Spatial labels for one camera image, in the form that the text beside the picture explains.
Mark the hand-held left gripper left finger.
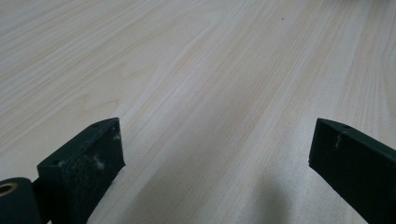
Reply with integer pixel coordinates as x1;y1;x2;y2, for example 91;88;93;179
36;117;126;224

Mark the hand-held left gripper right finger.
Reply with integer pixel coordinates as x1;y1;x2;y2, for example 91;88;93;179
308;118;396;224

